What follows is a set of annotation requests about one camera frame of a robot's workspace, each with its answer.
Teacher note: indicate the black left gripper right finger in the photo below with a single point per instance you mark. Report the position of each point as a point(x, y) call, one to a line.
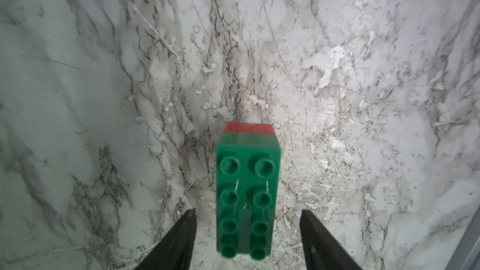
point(321, 249)

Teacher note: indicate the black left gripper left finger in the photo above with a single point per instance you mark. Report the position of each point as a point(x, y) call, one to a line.
point(175, 250)

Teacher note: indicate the green long lego brick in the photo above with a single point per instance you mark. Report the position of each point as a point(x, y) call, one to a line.
point(247, 174)

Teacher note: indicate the red lego brick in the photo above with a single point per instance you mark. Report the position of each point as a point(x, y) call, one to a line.
point(240, 127)

